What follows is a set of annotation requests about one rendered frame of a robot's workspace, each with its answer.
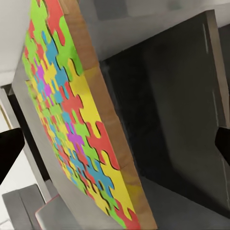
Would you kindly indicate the desk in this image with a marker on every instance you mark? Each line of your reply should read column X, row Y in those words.
column 166, row 64

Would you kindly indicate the swivel chair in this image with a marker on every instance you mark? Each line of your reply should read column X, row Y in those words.
column 55, row 215

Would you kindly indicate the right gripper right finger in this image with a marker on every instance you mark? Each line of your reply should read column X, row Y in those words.
column 222, row 142

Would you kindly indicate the toy box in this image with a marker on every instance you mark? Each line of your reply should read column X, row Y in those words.
column 21, row 205

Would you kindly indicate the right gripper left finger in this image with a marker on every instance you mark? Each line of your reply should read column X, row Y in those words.
column 11, row 144

